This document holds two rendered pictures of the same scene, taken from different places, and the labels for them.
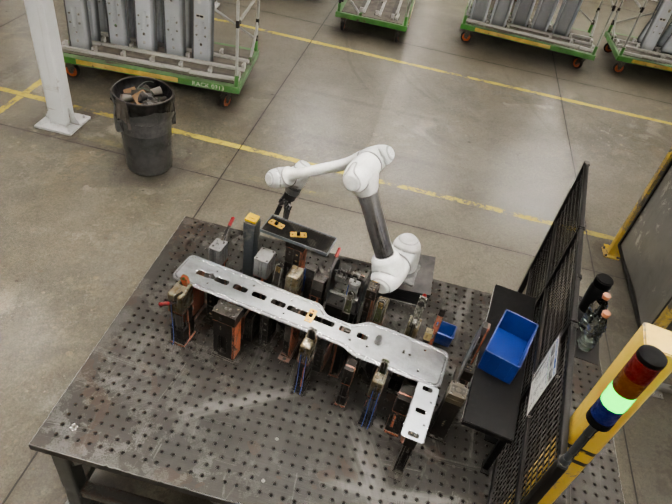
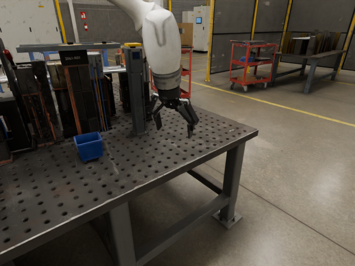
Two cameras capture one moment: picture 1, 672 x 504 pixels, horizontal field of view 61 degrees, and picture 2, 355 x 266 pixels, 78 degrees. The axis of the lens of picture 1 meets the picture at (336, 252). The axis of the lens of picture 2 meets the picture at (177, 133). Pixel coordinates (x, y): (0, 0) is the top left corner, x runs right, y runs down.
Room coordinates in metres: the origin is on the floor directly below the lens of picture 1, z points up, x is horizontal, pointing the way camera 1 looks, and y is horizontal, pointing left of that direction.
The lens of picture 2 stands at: (3.16, -0.15, 1.24)
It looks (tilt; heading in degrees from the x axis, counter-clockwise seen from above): 26 degrees down; 136
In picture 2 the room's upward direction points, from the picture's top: straight up
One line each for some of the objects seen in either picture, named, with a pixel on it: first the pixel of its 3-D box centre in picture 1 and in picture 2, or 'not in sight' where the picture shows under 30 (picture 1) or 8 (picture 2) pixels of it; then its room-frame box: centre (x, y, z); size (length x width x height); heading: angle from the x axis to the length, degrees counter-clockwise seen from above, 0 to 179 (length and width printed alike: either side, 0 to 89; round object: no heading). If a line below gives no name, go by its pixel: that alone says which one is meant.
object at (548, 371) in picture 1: (545, 376); not in sight; (1.46, -0.91, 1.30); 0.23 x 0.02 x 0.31; 166
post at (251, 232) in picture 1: (250, 251); (137, 94); (2.24, 0.46, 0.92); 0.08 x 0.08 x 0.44; 76
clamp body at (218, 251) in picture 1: (218, 269); (142, 91); (2.10, 0.59, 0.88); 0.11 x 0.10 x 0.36; 166
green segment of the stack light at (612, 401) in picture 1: (619, 395); not in sight; (0.94, -0.78, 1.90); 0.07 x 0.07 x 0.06
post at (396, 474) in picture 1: (405, 452); not in sight; (1.28, -0.45, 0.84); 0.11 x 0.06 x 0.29; 166
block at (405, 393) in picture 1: (399, 409); not in sight; (1.49, -0.42, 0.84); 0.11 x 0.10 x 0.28; 166
